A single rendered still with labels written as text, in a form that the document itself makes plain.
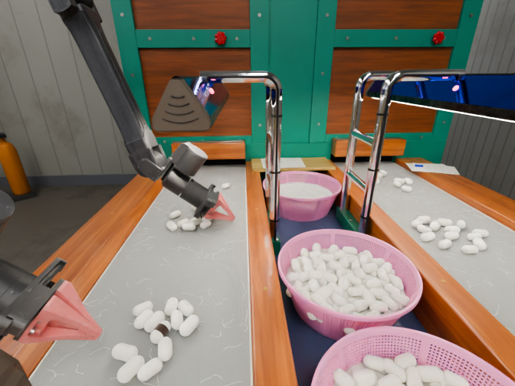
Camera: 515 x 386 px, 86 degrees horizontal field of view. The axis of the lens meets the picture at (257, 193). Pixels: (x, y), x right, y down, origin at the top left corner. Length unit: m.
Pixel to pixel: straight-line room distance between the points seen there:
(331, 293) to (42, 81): 3.32
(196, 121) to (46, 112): 3.21
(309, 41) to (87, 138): 2.69
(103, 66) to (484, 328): 0.84
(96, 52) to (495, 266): 0.95
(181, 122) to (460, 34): 1.23
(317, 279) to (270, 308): 0.15
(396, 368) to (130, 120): 0.67
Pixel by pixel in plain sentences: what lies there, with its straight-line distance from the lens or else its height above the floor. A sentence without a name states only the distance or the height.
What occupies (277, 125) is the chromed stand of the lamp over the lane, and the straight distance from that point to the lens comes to 0.62.
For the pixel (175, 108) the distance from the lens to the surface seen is 0.40.
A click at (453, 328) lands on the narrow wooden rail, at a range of 0.58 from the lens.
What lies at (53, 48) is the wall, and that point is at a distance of 3.44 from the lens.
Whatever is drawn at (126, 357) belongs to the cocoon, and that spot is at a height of 0.76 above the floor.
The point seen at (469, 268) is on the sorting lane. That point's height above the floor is 0.74.
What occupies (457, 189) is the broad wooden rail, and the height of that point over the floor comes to 0.77.
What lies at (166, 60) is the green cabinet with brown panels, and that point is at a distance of 1.22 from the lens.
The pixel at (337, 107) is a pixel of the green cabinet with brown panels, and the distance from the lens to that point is 1.26.
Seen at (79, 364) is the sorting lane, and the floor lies 0.74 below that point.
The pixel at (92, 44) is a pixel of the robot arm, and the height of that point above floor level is 1.18.
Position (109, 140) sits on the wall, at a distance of 3.33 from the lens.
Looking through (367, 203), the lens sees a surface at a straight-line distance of 0.75.
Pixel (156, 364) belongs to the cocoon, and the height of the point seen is 0.76.
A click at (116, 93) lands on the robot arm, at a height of 1.08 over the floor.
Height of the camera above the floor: 1.11
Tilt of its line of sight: 23 degrees down
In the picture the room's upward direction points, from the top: straight up
